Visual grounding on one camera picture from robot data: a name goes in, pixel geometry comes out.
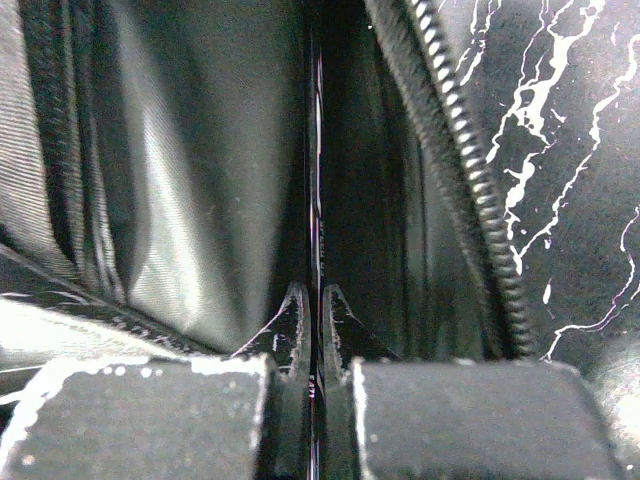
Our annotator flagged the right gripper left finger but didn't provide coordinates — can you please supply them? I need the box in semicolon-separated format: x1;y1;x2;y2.
1;283;308;479

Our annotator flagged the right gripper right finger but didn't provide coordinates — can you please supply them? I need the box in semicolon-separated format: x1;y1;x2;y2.
323;285;624;479

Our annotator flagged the black Crossway racket bag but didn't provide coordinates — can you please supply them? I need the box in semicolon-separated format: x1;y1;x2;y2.
0;0;536;361

